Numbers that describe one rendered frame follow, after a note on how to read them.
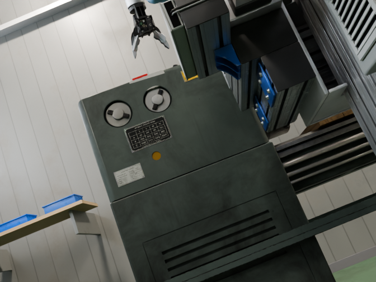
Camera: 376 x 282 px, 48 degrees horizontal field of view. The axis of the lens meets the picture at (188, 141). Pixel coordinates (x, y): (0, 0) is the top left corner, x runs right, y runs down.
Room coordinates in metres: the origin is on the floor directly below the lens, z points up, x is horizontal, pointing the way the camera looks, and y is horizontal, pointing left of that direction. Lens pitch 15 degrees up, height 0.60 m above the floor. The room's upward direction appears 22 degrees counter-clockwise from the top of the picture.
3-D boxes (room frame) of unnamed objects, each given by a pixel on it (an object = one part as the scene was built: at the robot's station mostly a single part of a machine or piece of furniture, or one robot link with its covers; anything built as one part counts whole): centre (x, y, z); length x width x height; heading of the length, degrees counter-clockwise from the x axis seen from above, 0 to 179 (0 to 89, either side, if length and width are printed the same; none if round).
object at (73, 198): (3.85, 1.29, 1.45); 0.32 x 0.22 x 0.10; 88
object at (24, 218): (3.86, 1.75, 1.45); 0.30 x 0.21 x 0.10; 88
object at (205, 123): (1.68, 0.05, 1.06); 0.59 x 0.48 x 0.39; 95
